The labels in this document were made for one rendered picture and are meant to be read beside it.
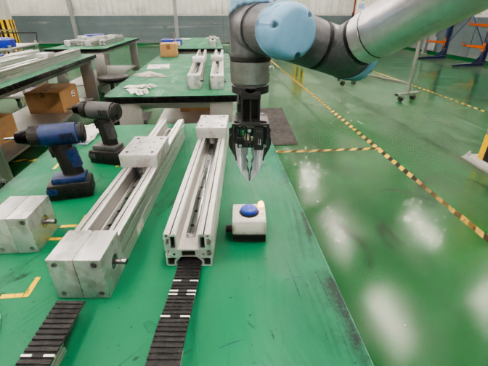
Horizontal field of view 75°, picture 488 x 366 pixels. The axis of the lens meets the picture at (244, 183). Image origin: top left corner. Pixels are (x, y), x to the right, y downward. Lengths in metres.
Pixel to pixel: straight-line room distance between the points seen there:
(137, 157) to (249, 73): 0.49
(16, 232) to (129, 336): 0.38
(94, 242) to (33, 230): 0.21
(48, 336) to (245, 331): 0.32
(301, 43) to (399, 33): 0.13
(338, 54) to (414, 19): 0.12
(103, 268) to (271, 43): 0.48
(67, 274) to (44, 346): 0.13
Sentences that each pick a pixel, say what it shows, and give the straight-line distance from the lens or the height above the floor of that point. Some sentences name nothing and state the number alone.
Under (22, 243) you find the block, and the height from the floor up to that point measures 0.81.
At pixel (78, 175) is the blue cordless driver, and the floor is 0.85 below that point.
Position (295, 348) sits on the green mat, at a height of 0.78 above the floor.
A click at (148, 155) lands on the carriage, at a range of 0.96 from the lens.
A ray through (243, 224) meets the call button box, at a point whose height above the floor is 0.83.
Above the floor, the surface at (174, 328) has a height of 0.81.
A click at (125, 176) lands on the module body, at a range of 0.95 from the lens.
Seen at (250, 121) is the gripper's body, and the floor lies 1.09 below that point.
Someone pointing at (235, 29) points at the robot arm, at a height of 1.24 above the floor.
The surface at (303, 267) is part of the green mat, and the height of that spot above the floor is 0.78.
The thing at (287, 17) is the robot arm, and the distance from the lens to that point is 0.48.
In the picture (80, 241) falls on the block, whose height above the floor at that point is 0.87.
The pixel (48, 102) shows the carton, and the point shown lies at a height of 0.35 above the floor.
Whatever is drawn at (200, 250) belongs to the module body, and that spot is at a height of 0.82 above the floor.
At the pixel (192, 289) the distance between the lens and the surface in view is 0.66.
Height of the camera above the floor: 1.27
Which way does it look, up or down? 28 degrees down
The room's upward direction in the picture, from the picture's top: straight up
